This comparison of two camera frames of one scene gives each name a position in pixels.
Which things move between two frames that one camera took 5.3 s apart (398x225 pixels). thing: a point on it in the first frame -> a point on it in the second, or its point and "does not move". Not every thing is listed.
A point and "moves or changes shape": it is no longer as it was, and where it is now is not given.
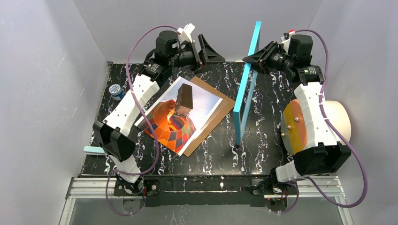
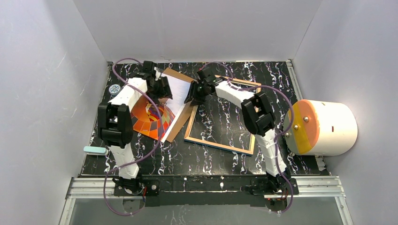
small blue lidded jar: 115,89 does not move
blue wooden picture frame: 246,89 -> 217,78
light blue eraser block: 97,149 does not move
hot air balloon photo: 179,114 moves or changes shape
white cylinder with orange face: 293,127 does not move
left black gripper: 196,53 -> 163,87
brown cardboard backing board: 214,120 -> 172,73
